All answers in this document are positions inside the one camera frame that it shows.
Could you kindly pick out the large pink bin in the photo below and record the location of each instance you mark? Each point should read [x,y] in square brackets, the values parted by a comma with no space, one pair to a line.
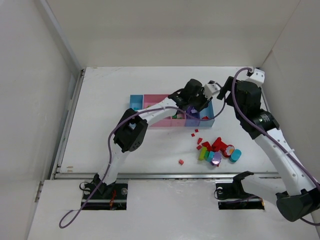
[152,99]

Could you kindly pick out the red round flower lego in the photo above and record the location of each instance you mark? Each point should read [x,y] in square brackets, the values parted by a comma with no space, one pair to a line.
[228,150]

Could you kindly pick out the lavender flower lego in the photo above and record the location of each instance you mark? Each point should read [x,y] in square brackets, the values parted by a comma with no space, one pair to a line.
[217,157]

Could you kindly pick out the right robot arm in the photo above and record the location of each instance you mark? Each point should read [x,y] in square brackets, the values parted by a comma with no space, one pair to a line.
[300,194]

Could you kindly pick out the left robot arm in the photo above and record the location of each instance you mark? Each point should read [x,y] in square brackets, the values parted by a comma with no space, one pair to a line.
[130,131]

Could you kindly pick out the green lego row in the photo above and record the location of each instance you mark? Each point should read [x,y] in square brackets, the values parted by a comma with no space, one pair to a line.
[178,116]

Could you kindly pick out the metal table rail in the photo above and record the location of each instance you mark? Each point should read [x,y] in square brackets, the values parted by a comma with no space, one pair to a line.
[146,176]

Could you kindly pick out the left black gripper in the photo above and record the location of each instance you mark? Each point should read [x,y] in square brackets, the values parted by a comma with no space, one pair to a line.
[197,102]

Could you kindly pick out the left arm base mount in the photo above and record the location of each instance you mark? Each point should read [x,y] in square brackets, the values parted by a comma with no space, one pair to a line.
[116,200]

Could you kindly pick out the red slope lego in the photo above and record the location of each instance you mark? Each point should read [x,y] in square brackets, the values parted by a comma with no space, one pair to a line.
[199,140]

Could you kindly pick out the light blue bin left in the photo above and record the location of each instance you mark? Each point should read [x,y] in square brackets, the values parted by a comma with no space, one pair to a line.
[136,102]

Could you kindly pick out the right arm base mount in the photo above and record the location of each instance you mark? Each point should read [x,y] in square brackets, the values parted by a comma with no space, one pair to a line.
[231,195]

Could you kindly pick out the red lego cluster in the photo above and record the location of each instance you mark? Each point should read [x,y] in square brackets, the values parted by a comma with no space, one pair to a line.
[216,146]

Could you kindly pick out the purple lego brick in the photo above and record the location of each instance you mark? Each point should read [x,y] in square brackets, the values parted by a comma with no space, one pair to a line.
[191,111]

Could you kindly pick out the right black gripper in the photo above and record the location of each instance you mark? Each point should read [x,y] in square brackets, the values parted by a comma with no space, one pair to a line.
[230,87]

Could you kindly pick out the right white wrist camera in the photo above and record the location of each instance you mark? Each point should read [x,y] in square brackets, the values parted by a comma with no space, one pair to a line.
[257,77]

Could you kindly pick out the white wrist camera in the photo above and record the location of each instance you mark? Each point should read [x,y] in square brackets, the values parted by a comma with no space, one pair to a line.
[257,77]
[211,89]

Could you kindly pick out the small pink bin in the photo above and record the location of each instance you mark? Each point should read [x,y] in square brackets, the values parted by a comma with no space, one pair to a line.
[178,122]

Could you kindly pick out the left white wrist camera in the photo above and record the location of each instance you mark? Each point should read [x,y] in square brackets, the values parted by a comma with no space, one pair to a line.
[211,89]

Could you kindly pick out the lime tall lego brick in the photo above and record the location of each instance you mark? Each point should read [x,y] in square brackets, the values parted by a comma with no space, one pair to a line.
[202,153]

